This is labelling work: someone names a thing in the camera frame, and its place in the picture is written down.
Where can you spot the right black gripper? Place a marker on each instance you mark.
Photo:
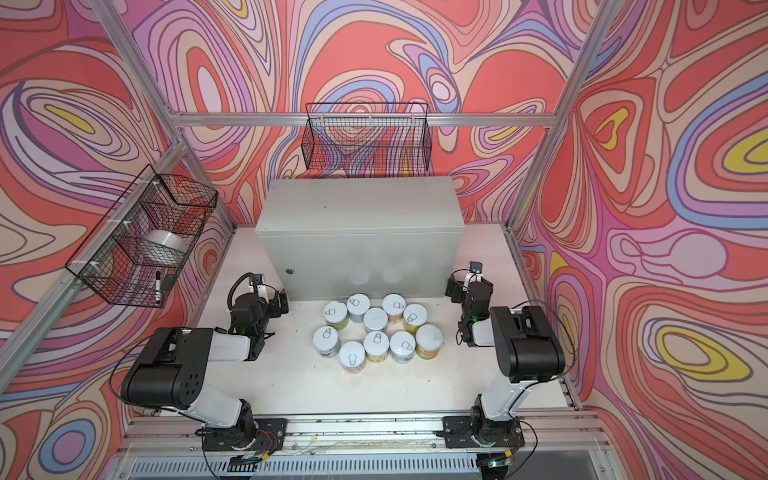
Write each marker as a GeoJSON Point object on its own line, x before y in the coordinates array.
{"type": "Point", "coordinates": [456, 288]}

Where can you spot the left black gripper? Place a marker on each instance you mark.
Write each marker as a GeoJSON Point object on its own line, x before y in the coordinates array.
{"type": "Point", "coordinates": [279, 301]}

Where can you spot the can red label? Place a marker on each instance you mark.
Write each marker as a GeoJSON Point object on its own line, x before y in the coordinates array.
{"type": "Point", "coordinates": [326, 341]}

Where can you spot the can green yellow label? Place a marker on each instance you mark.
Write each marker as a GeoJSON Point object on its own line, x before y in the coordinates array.
{"type": "Point", "coordinates": [335, 314]}

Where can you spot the can pink label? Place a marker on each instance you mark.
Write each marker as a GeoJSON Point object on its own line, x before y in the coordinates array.
{"type": "Point", "coordinates": [394, 305]}
{"type": "Point", "coordinates": [352, 357]}

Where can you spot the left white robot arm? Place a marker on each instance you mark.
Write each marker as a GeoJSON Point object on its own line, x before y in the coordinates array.
{"type": "Point", "coordinates": [169, 374]}

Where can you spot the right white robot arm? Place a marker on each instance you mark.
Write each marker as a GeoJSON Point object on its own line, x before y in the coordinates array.
{"type": "Point", "coordinates": [526, 348]}

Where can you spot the can orange label plastic lid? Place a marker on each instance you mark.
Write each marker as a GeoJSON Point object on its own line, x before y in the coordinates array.
{"type": "Point", "coordinates": [429, 339]}

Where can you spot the can yellow label right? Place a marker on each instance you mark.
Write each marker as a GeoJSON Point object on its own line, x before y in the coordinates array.
{"type": "Point", "coordinates": [414, 316]}

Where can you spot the can pink label back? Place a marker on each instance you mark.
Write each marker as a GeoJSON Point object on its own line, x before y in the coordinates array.
{"type": "Point", "coordinates": [394, 305]}

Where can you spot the can blue green label front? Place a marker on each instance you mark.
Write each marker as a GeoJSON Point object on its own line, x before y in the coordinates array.
{"type": "Point", "coordinates": [402, 345]}

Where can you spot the black marker pen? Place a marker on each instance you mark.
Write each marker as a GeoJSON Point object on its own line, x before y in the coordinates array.
{"type": "Point", "coordinates": [157, 288]}

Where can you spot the can plain lid centre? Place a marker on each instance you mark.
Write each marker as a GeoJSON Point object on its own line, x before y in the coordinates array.
{"type": "Point", "coordinates": [375, 320]}

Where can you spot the grey metal cabinet box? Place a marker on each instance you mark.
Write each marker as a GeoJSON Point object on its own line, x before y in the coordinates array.
{"type": "Point", "coordinates": [332, 238]}

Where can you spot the can blue label back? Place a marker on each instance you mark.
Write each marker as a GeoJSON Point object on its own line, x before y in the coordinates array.
{"type": "Point", "coordinates": [357, 306]}

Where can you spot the can yellow label front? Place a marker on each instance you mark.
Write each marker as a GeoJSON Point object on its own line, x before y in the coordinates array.
{"type": "Point", "coordinates": [376, 345]}

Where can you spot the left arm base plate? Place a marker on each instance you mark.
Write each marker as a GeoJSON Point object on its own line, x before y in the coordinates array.
{"type": "Point", "coordinates": [264, 435]}

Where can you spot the black wire basket left wall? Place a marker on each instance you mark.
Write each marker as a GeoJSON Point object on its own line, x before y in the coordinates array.
{"type": "Point", "coordinates": [114, 271]}

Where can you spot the black wire basket wall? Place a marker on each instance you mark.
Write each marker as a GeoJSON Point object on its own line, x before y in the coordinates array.
{"type": "Point", "coordinates": [367, 139]}
{"type": "Point", "coordinates": [114, 271]}

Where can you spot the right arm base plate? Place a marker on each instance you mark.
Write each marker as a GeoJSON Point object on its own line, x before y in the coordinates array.
{"type": "Point", "coordinates": [468, 432]}

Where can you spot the aluminium rail front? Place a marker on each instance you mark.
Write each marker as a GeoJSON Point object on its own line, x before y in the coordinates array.
{"type": "Point", "coordinates": [307, 434]}

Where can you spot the black wire basket back wall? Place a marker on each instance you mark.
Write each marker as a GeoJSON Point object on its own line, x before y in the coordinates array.
{"type": "Point", "coordinates": [367, 139]}

